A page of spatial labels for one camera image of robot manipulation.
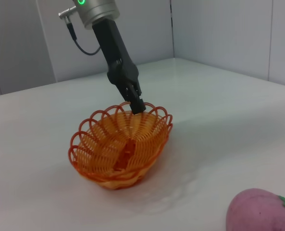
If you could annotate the pink toy peach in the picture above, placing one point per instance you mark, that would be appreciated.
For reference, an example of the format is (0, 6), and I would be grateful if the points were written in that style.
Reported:
(255, 211)

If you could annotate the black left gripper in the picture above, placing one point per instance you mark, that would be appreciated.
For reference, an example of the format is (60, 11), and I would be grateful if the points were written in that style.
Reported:
(115, 55)

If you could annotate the orange plastic woven basket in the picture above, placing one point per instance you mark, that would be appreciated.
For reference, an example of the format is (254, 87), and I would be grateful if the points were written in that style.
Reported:
(113, 154)

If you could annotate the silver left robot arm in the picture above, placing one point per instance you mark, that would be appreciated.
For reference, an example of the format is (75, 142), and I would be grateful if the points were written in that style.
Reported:
(96, 10)

